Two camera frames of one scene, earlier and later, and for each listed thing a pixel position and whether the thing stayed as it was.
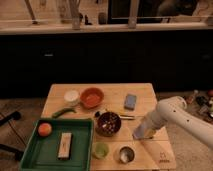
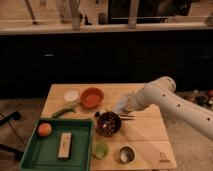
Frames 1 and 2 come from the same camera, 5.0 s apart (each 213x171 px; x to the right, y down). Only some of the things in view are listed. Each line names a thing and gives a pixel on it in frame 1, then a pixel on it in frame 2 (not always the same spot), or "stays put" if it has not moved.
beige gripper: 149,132 -> 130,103
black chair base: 18,154 stays put
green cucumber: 57,114 stays put
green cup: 100,150 stays put
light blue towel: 139,132 -> 122,103
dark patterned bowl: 108,123 stays put
